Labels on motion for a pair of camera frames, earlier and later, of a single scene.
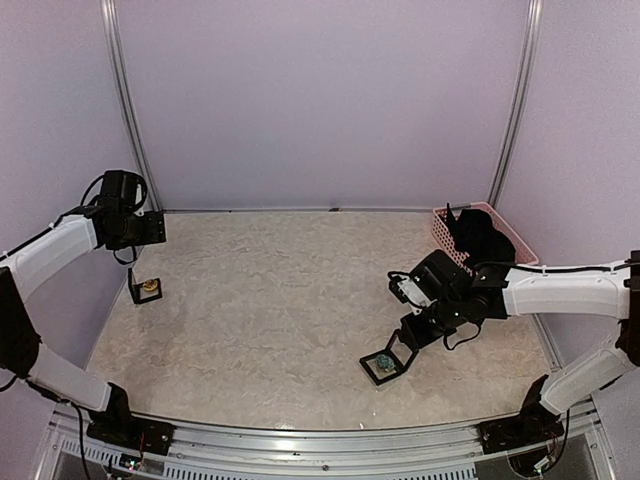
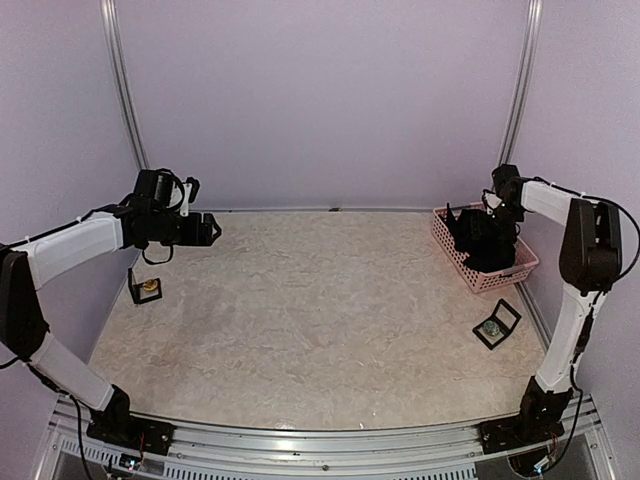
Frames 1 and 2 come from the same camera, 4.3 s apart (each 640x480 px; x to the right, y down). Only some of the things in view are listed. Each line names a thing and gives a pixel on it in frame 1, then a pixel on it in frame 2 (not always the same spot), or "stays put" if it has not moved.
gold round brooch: [150, 285] stays put
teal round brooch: [385, 362] → [491, 328]
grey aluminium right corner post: [534, 27] stays put
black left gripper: [154, 231] → [193, 238]
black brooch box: [139, 294] stays put
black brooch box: [389, 363] → [505, 317]
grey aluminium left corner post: [108, 10] stays put
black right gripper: [414, 335] → [508, 237]
